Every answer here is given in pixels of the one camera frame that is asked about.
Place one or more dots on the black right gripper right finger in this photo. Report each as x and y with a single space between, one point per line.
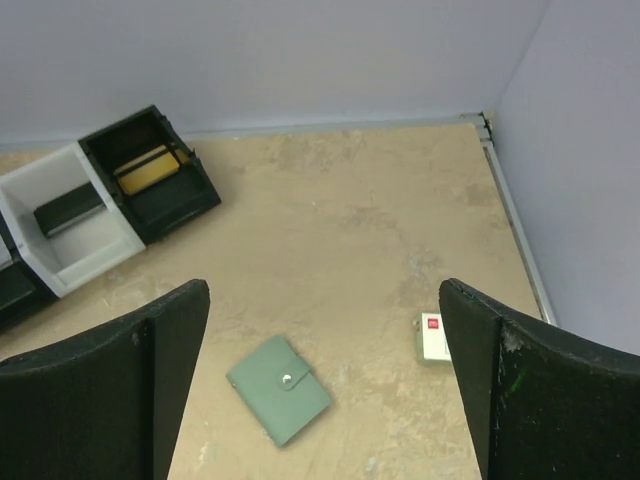
540 402

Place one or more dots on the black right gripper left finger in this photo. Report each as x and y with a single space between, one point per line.
106 403

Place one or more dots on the green leather card holder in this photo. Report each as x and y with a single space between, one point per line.
280 389

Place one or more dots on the white card box red logo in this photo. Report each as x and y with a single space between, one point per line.
430 339

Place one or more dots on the black card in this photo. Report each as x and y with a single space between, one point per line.
67 210

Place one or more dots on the gold card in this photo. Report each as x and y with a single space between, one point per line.
146 170

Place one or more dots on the black bin right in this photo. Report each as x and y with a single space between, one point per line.
167 205

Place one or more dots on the aluminium table frame rail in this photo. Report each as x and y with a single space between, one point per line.
484 131

